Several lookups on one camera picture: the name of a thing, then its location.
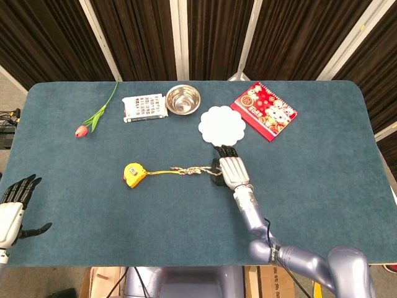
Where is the stainless steel bowl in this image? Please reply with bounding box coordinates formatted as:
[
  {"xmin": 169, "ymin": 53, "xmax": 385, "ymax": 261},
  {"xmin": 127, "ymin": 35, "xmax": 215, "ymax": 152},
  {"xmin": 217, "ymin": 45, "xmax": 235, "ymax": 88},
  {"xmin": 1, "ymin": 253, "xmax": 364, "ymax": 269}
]
[{"xmin": 165, "ymin": 84, "xmax": 202, "ymax": 116}]

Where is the artificial red tulip flower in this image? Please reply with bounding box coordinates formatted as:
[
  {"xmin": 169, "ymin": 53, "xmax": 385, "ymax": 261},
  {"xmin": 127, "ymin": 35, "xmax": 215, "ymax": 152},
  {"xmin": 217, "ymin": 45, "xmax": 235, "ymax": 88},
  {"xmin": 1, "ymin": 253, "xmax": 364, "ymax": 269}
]
[{"xmin": 74, "ymin": 80, "xmax": 120, "ymax": 139}]

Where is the red spiral desk calendar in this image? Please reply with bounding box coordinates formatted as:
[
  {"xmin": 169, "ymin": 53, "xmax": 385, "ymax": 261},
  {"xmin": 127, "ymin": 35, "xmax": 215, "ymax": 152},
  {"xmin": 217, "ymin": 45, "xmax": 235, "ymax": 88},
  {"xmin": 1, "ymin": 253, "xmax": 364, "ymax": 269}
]
[{"xmin": 230, "ymin": 81, "xmax": 298, "ymax": 143}]

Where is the white partition frame post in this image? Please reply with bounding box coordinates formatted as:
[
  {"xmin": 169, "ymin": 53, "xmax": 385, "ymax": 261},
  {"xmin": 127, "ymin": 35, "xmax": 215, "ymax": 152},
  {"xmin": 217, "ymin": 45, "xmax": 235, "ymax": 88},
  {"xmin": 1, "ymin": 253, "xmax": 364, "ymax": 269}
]
[
  {"xmin": 228, "ymin": 0, "xmax": 265, "ymax": 81},
  {"xmin": 169, "ymin": 0, "xmax": 190, "ymax": 81},
  {"xmin": 373, "ymin": 124, "xmax": 397, "ymax": 142},
  {"xmin": 0, "ymin": 65, "xmax": 29, "ymax": 96},
  {"xmin": 316, "ymin": 0, "xmax": 390, "ymax": 81},
  {"xmin": 78, "ymin": 0, "xmax": 123, "ymax": 83}
]

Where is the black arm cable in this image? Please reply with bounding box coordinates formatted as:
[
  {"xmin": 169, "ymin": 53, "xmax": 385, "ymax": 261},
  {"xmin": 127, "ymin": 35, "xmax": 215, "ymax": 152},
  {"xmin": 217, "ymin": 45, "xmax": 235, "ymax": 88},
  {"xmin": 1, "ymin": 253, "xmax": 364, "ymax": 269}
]
[{"xmin": 262, "ymin": 217, "xmax": 311, "ymax": 298}]

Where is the white flat printed box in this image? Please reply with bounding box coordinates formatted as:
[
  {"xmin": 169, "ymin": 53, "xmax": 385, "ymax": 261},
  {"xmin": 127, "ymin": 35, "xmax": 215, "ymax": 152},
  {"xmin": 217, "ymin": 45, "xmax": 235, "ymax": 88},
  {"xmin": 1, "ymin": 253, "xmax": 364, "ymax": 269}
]
[{"xmin": 121, "ymin": 93, "xmax": 169, "ymax": 124}]

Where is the brown cardboard box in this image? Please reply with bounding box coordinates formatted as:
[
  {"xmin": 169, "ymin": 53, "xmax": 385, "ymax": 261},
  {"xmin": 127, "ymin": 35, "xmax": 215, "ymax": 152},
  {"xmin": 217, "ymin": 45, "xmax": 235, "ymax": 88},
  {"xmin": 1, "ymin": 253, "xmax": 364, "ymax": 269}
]
[
  {"xmin": 244, "ymin": 265, "xmax": 323, "ymax": 298},
  {"xmin": 81, "ymin": 266, "xmax": 128, "ymax": 298}
]

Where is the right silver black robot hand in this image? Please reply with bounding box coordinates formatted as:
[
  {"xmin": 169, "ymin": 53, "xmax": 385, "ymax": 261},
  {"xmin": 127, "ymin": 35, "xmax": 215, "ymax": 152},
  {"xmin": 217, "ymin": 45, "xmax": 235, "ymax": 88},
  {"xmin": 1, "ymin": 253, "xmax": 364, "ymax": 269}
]
[{"xmin": 209, "ymin": 144, "xmax": 251, "ymax": 190}]

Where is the black cable bundle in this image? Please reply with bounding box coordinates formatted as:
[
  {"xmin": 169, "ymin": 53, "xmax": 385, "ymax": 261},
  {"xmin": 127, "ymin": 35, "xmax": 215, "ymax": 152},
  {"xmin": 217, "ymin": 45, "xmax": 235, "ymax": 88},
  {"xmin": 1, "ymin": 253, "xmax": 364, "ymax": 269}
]
[{"xmin": 0, "ymin": 107, "xmax": 22, "ymax": 150}]

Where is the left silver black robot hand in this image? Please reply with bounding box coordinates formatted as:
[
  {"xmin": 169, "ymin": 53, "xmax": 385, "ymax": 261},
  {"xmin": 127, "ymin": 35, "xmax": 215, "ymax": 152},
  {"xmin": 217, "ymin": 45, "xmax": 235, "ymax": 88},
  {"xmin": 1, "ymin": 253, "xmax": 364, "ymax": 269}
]
[{"xmin": 0, "ymin": 173, "xmax": 53, "ymax": 249}]

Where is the white scalloped plate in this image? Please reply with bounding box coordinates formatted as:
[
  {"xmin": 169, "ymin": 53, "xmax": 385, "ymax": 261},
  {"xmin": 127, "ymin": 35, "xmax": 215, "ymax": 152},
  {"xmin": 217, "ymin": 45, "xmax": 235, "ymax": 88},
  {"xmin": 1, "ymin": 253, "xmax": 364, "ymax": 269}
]
[{"xmin": 198, "ymin": 105, "xmax": 248, "ymax": 147}]

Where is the blue table cloth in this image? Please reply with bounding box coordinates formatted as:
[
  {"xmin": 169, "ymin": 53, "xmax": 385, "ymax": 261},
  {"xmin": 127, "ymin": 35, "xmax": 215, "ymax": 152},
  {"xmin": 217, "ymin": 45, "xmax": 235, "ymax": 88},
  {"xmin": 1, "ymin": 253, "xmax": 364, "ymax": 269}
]
[{"xmin": 0, "ymin": 80, "xmax": 397, "ymax": 268}]

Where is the yellow tape measure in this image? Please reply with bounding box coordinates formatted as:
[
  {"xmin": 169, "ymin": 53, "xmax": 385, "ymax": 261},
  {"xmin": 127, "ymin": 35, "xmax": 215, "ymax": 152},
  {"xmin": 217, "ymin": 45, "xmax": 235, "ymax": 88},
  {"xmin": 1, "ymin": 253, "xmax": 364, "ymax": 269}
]
[{"xmin": 123, "ymin": 162, "xmax": 182, "ymax": 189}]

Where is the silver-blue robot torso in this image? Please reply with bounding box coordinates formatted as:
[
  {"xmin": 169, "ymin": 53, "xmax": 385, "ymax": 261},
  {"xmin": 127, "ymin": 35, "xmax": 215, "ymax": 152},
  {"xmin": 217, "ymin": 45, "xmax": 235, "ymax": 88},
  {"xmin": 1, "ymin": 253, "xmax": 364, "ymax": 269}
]
[{"xmin": 123, "ymin": 266, "xmax": 246, "ymax": 298}]

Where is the braided beige rope loop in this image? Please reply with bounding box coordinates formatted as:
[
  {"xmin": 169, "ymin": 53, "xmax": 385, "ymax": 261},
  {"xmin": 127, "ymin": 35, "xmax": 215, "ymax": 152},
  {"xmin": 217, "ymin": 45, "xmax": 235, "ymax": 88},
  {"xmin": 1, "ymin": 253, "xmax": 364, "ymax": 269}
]
[{"xmin": 170, "ymin": 166, "xmax": 223, "ymax": 178}]

